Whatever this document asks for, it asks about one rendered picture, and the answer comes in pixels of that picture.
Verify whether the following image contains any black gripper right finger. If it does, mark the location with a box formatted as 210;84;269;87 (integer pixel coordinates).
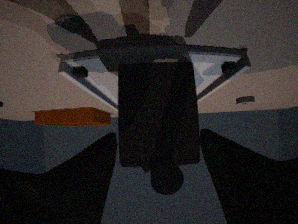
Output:
200;129;298;224

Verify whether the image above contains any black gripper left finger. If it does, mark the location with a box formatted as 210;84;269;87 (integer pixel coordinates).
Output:
0;132;117;224

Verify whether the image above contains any orange-brown open tray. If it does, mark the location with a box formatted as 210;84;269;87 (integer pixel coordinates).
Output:
35;108;110;127

